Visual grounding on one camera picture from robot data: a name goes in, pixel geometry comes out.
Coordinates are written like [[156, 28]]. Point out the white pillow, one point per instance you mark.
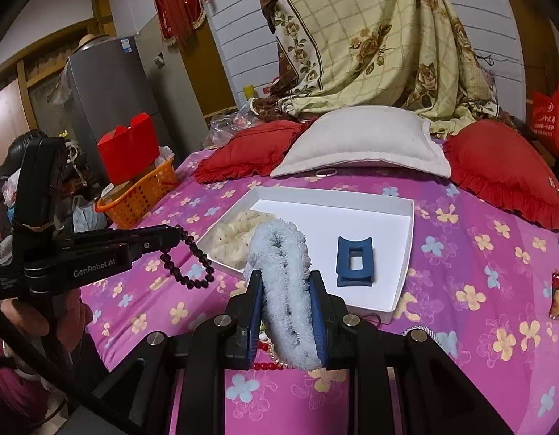
[[361, 140]]

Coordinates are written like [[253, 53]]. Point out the dark blue rectangular hair clip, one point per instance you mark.
[[345, 276]]

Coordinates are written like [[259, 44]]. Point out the pale plastic bag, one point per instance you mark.
[[87, 217]]

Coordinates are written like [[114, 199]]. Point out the straw hat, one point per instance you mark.
[[89, 41]]

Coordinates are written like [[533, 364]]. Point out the grey refrigerator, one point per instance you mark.
[[111, 86]]

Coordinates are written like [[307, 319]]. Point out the white shallow tray box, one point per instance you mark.
[[306, 226]]

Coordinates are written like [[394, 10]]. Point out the cream dotted scrunchie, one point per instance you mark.
[[229, 240]]

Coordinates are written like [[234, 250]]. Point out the cream floral checked sheet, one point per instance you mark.
[[361, 31]]

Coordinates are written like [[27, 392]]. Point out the person's maroon clothing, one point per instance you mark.
[[12, 394]]

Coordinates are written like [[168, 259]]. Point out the red cardboard box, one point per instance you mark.
[[127, 149]]

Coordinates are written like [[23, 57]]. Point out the wooden door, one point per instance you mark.
[[209, 72]]

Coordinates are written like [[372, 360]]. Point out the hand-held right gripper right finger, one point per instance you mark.
[[318, 321]]

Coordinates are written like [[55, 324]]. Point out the person's left hand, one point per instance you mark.
[[23, 315]]

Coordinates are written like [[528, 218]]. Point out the pink floral bedsheet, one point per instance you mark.
[[465, 281]]

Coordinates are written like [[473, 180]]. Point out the clear crumpled plastic bags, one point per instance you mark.
[[225, 129]]

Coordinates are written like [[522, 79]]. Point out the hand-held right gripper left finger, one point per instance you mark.
[[256, 308]]

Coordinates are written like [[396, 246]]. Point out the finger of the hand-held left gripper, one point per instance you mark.
[[139, 240]]

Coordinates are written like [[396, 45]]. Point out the red shopping bag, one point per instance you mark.
[[551, 118]]

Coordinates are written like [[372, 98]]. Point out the red ruffled heart pillow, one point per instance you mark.
[[247, 149], [501, 167]]

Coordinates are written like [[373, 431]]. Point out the fluffy pale blue hair claw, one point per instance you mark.
[[284, 290]]

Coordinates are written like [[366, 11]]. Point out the orange plastic basket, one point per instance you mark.
[[139, 195]]

